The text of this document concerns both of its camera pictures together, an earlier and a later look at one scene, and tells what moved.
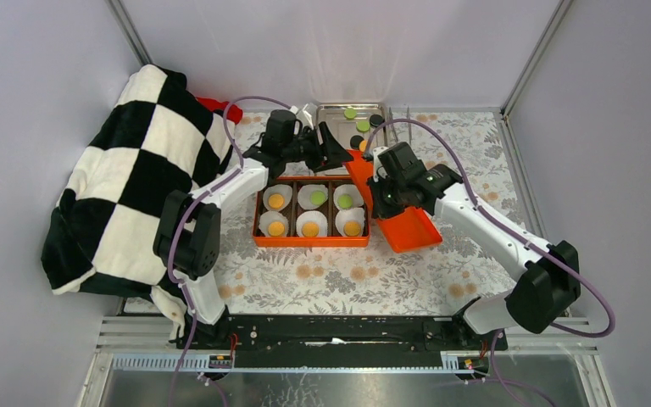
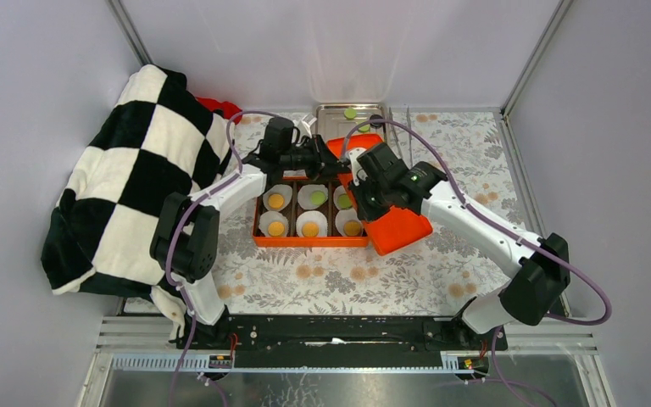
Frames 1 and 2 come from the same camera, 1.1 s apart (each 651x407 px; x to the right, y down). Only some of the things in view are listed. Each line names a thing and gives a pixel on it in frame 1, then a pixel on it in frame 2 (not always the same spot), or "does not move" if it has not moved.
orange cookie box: (309, 211) does not move
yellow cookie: (353, 228) does not move
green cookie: (318, 197) does not move
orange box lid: (408, 231) → (358, 143)
